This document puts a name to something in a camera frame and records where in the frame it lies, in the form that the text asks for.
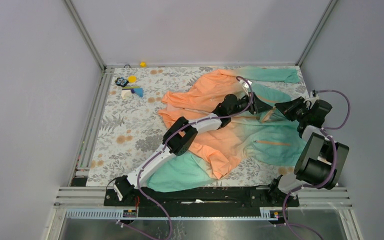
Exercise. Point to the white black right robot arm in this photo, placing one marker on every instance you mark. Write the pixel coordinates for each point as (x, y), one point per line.
(322, 159)

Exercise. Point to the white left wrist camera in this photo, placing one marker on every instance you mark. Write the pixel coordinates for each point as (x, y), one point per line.
(246, 84)

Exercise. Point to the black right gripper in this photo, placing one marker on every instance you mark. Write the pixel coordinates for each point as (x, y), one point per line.
(287, 108)

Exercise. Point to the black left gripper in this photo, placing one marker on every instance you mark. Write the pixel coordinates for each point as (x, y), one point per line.
(258, 106)

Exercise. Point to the aluminium frame rails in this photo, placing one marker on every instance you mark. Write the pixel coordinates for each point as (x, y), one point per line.
(89, 199)

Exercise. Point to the floral patterned table cloth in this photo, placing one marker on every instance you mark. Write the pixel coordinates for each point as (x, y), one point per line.
(132, 129)

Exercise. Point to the small yellow block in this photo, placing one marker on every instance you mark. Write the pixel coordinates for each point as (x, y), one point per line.
(143, 64)

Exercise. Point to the black blue toy car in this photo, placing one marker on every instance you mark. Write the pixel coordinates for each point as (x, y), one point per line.
(121, 82)

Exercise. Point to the orange and teal jacket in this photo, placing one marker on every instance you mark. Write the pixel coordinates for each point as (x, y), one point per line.
(267, 137)

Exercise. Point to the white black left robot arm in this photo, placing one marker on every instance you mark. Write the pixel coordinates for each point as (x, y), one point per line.
(180, 136)

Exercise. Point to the green yellow flat stick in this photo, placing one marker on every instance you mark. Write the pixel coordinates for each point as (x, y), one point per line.
(130, 87)

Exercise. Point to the blue triangular block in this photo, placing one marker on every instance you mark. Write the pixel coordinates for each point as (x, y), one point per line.
(139, 92)

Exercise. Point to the yellow round disc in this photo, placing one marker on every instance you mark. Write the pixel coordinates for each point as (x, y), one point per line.
(132, 79)

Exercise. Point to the white toy block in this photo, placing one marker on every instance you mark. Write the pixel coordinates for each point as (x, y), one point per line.
(126, 94)

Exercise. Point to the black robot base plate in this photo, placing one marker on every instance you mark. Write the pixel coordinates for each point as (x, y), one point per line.
(246, 196)

